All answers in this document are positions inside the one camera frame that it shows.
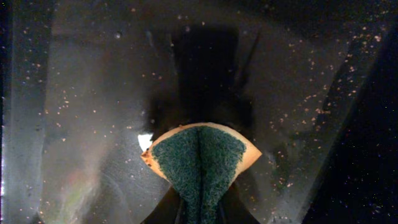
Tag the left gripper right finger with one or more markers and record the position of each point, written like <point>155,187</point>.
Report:
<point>231,210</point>

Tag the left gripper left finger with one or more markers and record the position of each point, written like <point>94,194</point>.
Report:
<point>168,211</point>

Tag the green yellow sponge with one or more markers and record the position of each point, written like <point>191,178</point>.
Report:
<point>200,161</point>

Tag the black rectangular tray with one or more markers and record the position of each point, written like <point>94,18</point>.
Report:
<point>86,86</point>

